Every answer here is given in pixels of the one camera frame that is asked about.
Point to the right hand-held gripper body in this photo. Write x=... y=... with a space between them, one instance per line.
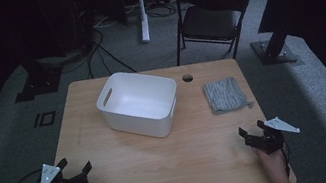
x=266 y=144

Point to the grey knitted cloth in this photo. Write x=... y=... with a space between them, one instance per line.
x=226 y=95

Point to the white plastic bin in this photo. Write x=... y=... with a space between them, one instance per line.
x=139 y=105

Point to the person's right hand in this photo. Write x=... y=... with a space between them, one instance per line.
x=272 y=163

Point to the black metal stand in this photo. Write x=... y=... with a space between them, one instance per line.
x=37 y=83
x=274 y=51

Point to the black folding chair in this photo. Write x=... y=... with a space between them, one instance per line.
x=209 y=22

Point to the dark equipment rack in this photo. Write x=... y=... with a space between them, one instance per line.
x=82 y=17

